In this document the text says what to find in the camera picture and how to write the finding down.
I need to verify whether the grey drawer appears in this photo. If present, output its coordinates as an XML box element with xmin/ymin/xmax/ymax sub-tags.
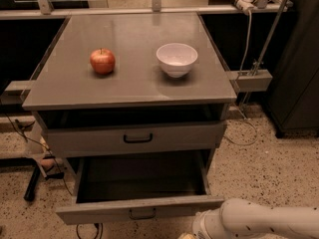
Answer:
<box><xmin>43</xmin><ymin>121</ymin><xmax>226</xmax><ymax>157</ymax></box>
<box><xmin>57</xmin><ymin>149</ymin><xmax>223</xmax><ymax>225</ymax></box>

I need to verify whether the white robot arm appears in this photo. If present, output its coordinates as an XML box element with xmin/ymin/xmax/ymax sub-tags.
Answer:
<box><xmin>177</xmin><ymin>198</ymin><xmax>319</xmax><ymax>239</ymax></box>

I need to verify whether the grey drawer cabinet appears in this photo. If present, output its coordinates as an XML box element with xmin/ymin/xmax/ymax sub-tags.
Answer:
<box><xmin>21</xmin><ymin>12</ymin><xmax>238</xmax><ymax>171</ymax></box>

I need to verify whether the grey top drawer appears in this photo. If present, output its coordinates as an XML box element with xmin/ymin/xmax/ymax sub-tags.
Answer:
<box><xmin>43</xmin><ymin>121</ymin><xmax>226</xmax><ymax>157</ymax></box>

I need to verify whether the black floor stand leg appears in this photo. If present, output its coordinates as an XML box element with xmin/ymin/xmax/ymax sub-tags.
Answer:
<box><xmin>24</xmin><ymin>166</ymin><xmax>40</xmax><ymax>202</ymax></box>

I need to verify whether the dark cabinet at right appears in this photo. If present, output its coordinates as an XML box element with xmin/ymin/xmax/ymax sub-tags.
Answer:
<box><xmin>265</xmin><ymin>0</ymin><xmax>319</xmax><ymax>138</ymax></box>

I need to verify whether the white ceramic bowl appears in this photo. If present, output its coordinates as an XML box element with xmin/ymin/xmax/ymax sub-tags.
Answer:
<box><xmin>156</xmin><ymin>43</ymin><xmax>198</xmax><ymax>78</ymax></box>

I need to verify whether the red apple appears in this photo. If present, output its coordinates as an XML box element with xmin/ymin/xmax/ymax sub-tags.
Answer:
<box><xmin>90</xmin><ymin>48</ymin><xmax>116</xmax><ymax>75</ymax></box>

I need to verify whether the diagonal metal rod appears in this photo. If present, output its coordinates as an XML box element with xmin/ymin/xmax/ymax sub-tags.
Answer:
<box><xmin>237</xmin><ymin>0</ymin><xmax>288</xmax><ymax>111</ymax></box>

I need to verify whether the white power cable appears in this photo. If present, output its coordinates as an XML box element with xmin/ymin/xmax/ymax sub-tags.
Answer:
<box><xmin>223</xmin><ymin>9</ymin><xmax>259</xmax><ymax>147</ymax></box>

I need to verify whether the thin black cable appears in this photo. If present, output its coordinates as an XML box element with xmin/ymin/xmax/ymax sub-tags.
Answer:
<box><xmin>3</xmin><ymin>112</ymin><xmax>74</xmax><ymax>197</ymax></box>

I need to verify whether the grey right bracket block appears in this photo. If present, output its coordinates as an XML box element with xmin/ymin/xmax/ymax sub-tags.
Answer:
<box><xmin>226</xmin><ymin>70</ymin><xmax>272</xmax><ymax>93</ymax></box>

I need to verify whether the grey bracket block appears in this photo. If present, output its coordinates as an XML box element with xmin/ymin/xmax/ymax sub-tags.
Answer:
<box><xmin>226</xmin><ymin>70</ymin><xmax>272</xmax><ymax>93</ymax></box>
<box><xmin>0</xmin><ymin>80</ymin><xmax>35</xmax><ymax>105</ymax></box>

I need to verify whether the grey left bracket block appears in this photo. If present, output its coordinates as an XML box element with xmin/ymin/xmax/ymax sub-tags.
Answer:
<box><xmin>0</xmin><ymin>80</ymin><xmax>35</xmax><ymax>105</ymax></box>

